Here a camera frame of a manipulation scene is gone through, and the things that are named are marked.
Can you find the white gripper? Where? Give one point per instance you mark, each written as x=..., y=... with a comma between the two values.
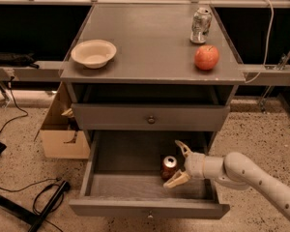
x=193, y=165

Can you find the red coke can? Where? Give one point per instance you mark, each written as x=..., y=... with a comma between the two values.
x=169, y=166

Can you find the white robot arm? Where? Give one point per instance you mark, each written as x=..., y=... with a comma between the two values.
x=234, y=171

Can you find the open grey lower drawer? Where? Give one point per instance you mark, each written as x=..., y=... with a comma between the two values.
x=122, y=178

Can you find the closed grey upper drawer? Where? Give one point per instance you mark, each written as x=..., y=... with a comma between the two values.
x=152, y=117

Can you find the crushed silver soda can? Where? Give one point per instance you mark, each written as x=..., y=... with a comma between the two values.
x=200, y=27

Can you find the red apple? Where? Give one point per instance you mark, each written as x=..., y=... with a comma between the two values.
x=206, y=57

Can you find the cardboard box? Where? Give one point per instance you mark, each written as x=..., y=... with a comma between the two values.
x=60, y=135

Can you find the white bowl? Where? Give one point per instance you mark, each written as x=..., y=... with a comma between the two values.
x=93, y=54

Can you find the black floor stand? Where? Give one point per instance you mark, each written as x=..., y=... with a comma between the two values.
x=36, y=219

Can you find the black object on rail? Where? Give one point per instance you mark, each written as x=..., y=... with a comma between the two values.
x=17, y=60

